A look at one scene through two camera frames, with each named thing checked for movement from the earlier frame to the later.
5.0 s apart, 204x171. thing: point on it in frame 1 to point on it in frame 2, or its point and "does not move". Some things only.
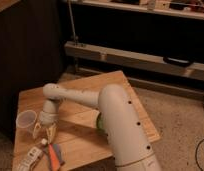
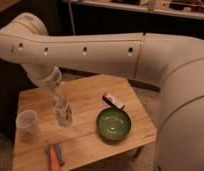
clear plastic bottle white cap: [33, 155] to [63, 109]
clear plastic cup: [25, 122] does not move
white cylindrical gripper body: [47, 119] to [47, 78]
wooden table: [79, 133] does not move
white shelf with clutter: [190, 8] does not move
